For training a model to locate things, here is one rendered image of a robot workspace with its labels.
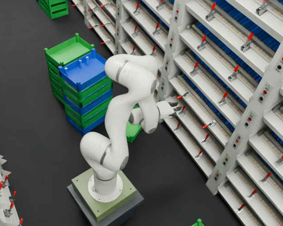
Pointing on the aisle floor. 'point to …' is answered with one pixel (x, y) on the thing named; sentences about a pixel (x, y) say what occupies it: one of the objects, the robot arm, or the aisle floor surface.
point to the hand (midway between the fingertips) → (176, 106)
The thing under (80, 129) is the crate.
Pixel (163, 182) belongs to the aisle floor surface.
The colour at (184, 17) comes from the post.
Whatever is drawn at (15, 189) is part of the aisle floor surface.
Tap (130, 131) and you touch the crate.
